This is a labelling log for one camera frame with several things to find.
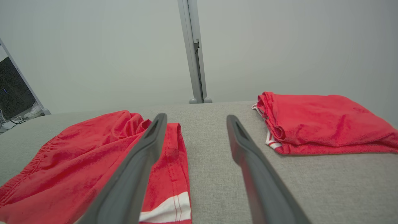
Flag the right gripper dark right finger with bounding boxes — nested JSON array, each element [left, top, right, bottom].
[[226, 114, 312, 224]]

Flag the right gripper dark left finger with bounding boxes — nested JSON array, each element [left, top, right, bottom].
[[75, 113, 168, 224]]

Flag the red shorts with white stripes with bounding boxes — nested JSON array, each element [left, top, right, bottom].
[[251, 91, 398, 156], [0, 110, 192, 224]]

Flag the white sneaker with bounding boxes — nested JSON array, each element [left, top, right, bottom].
[[23, 102, 43, 119]]

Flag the grey framed dark panel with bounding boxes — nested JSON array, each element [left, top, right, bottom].
[[0, 38, 52, 120]]

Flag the bundle of floor cables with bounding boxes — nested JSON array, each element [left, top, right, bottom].
[[0, 109, 27, 133]]

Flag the grey metal partition post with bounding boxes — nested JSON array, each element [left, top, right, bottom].
[[177, 0, 213, 104]]

